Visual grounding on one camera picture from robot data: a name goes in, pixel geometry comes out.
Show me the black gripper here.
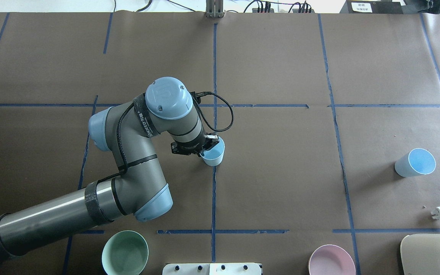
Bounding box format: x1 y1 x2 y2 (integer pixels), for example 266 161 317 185
171 134 220 157

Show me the pale blue cup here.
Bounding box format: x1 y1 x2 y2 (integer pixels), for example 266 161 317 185
200 136 225 167

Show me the blue cup near arm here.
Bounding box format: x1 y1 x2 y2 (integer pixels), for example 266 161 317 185
393 148 436 177

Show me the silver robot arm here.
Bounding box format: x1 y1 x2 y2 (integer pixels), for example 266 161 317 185
0 77 219 263

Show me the mint green bowl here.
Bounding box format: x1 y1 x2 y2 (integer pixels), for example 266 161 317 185
101 230 149 275

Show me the pink bowl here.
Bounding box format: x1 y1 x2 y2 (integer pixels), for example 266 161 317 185
307 245 356 275

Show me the black box with label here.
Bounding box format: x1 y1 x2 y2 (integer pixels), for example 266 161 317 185
339 0 403 14

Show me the white toaster appliance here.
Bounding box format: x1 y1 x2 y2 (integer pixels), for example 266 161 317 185
400 233 440 275

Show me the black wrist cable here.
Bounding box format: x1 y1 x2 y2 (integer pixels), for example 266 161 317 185
115 91 234 180

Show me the white camera mast with base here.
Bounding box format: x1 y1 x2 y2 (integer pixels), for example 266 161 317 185
162 262 263 275

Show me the aluminium frame post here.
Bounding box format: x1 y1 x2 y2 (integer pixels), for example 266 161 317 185
205 0 225 18

